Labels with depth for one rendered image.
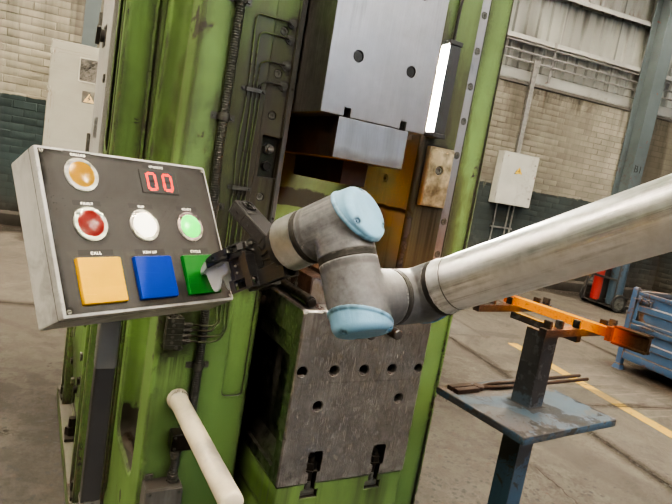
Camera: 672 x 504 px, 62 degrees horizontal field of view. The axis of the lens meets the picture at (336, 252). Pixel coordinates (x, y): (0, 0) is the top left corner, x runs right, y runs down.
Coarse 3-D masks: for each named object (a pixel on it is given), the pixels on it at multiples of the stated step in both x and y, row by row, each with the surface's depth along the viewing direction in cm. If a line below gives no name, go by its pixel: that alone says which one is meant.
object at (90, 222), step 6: (84, 216) 88; (90, 216) 89; (96, 216) 90; (78, 222) 87; (84, 222) 88; (90, 222) 89; (96, 222) 90; (102, 222) 91; (84, 228) 88; (90, 228) 88; (96, 228) 89; (102, 228) 90; (90, 234) 88; (96, 234) 89
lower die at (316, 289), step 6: (300, 270) 140; (306, 270) 141; (312, 270) 142; (318, 270) 140; (300, 276) 139; (306, 276) 136; (312, 276) 134; (318, 276) 136; (300, 282) 138; (306, 282) 136; (312, 282) 134; (318, 282) 134; (306, 288) 135; (312, 288) 134; (318, 288) 135; (312, 294) 134; (318, 294) 135; (318, 300) 135; (324, 300) 136
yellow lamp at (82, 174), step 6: (78, 162) 91; (72, 168) 89; (78, 168) 90; (84, 168) 91; (90, 168) 92; (72, 174) 89; (78, 174) 90; (84, 174) 91; (90, 174) 92; (78, 180) 89; (84, 180) 90; (90, 180) 91; (84, 186) 90
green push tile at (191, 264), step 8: (184, 256) 101; (192, 256) 103; (200, 256) 104; (208, 256) 106; (184, 264) 101; (192, 264) 102; (200, 264) 104; (184, 272) 101; (192, 272) 102; (200, 272) 103; (192, 280) 101; (200, 280) 102; (208, 280) 104; (192, 288) 100; (200, 288) 102; (208, 288) 103
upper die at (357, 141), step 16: (304, 128) 144; (320, 128) 136; (336, 128) 128; (352, 128) 130; (368, 128) 132; (384, 128) 134; (288, 144) 152; (304, 144) 143; (320, 144) 135; (336, 144) 129; (352, 144) 131; (368, 144) 133; (384, 144) 135; (400, 144) 137; (352, 160) 132; (368, 160) 134; (384, 160) 136; (400, 160) 138
